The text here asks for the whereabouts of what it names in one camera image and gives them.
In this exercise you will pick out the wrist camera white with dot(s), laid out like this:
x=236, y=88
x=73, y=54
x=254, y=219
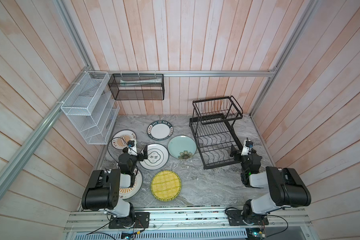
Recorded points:
x=132, y=148
x=248, y=148

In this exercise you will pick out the white plate green lettered rim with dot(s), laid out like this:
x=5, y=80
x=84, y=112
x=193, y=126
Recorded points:
x=160, y=130

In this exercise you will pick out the yellow woven round plate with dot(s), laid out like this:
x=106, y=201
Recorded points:
x=166, y=186

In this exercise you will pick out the white plate dark rim characters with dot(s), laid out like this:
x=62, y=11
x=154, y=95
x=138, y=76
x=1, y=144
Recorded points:
x=158, y=156

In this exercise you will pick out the right aluminium frame post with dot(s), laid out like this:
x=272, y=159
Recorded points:
x=308, y=12

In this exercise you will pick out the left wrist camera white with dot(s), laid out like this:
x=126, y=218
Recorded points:
x=132, y=148

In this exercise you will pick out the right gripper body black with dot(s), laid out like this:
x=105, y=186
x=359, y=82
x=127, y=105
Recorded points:
x=236, y=151

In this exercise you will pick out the aluminium mounting rail base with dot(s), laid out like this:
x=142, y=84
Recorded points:
x=191, y=223

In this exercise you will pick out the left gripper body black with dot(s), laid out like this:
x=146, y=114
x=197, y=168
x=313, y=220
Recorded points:
x=141, y=154

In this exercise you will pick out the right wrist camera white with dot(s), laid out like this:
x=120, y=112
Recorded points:
x=248, y=148

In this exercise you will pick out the near orange sunburst plate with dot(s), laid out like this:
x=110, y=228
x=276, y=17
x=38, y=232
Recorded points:
x=127, y=193

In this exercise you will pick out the mint green flower plate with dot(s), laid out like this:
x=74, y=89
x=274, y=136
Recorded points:
x=182, y=147

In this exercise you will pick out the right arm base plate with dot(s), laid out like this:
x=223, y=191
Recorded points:
x=236, y=218

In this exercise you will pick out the orange sunburst plate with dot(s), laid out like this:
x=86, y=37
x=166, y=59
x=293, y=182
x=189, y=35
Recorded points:
x=121, y=138
x=127, y=193

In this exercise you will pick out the left aluminium frame bar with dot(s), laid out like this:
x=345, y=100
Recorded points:
x=17, y=163

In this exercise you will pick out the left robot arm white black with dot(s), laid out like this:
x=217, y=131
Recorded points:
x=103, y=190

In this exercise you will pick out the far orange sunburst plate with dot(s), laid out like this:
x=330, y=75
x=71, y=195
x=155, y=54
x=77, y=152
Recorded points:
x=121, y=138

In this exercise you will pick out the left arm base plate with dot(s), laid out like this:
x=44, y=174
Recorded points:
x=137, y=220

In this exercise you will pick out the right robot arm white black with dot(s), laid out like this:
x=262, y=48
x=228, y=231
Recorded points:
x=285, y=187

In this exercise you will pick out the black mesh wall basket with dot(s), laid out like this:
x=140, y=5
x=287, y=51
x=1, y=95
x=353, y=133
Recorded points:
x=137, y=87

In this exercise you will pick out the black two-tier dish rack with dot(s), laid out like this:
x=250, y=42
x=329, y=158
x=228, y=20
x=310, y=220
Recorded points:
x=212, y=126

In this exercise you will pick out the horizontal aluminium frame bar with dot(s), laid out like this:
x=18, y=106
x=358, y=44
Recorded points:
x=204, y=73

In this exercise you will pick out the white wire mesh shelf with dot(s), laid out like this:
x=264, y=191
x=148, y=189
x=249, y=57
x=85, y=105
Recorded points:
x=91, y=109

